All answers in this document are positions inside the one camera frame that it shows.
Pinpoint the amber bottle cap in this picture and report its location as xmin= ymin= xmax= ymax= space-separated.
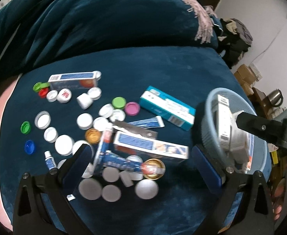
xmin=85 ymin=128 xmax=102 ymax=145

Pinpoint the light blue plastic basket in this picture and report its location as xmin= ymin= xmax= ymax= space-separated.
xmin=199 ymin=87 xmax=269 ymax=174

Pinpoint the dark blue piped quilt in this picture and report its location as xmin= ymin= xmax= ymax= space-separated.
xmin=0 ymin=0 xmax=220 ymax=84

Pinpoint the magenta bottle cap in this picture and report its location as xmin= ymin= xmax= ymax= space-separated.
xmin=125 ymin=101 xmax=141 ymax=116

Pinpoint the white cap with red mark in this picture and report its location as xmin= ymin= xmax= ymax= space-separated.
xmin=57 ymin=89 xmax=72 ymax=103

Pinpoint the gold metal lid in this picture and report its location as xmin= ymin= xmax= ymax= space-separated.
xmin=142 ymin=159 xmax=165 ymax=180

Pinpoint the silver foil strip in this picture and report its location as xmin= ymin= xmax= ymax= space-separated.
xmin=114 ymin=120 xmax=159 ymax=140

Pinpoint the silver box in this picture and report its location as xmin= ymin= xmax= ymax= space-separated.
xmin=229 ymin=110 xmax=250 ymax=170

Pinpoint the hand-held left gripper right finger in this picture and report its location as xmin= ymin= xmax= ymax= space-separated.
xmin=192 ymin=144 xmax=274 ymax=235

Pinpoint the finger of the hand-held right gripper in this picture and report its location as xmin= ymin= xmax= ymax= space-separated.
xmin=235 ymin=111 xmax=284 ymax=144

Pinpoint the stack of cardboard boxes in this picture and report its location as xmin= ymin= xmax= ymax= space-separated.
xmin=234 ymin=64 xmax=260 ymax=96

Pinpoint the wooden cabinet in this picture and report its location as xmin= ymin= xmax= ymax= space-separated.
xmin=252 ymin=87 xmax=283 ymax=120

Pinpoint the blue bottle cap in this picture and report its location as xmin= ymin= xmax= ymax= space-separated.
xmin=23 ymin=140 xmax=35 ymax=154

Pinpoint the small blue white tube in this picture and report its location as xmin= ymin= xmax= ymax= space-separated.
xmin=44 ymin=150 xmax=57 ymax=171

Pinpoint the pile of clothes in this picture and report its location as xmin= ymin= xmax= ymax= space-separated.
xmin=217 ymin=18 xmax=254 ymax=68

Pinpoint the person's right hand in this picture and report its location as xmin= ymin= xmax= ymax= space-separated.
xmin=272 ymin=177 xmax=287 ymax=224

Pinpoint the long white blue ointment box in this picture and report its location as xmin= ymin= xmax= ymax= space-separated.
xmin=48 ymin=72 xmax=99 ymax=90

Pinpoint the light green bottle cap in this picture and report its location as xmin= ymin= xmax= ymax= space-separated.
xmin=33 ymin=82 xmax=48 ymax=92

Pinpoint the teal box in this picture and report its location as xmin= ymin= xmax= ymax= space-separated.
xmin=139 ymin=86 xmax=196 ymax=131

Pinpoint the light green flat lid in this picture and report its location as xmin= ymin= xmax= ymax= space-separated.
xmin=112 ymin=97 xmax=127 ymax=110

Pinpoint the large blue white ointment tube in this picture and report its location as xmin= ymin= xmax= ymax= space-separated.
xmin=92 ymin=124 xmax=115 ymax=175

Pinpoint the stainless steel kettle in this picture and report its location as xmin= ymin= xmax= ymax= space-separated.
xmin=266 ymin=88 xmax=284 ymax=108

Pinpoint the flat blue white tube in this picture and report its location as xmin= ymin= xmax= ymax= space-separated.
xmin=127 ymin=116 xmax=165 ymax=129

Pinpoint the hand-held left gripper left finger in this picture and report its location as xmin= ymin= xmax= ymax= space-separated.
xmin=13 ymin=143 xmax=94 ymax=235

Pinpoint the long blue orange ointment box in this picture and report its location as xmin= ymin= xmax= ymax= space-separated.
xmin=247 ymin=137 xmax=255 ymax=171

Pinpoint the group of white bottle caps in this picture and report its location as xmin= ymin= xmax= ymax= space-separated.
xmin=34 ymin=71 xmax=159 ymax=202

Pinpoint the dark blue plush blanket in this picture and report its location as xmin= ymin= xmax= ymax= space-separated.
xmin=0 ymin=46 xmax=273 ymax=235

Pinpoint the pink fringed scarf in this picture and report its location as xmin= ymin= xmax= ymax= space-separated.
xmin=162 ymin=0 xmax=216 ymax=43

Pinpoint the long white box blue label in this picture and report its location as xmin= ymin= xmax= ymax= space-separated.
xmin=112 ymin=130 xmax=190 ymax=160

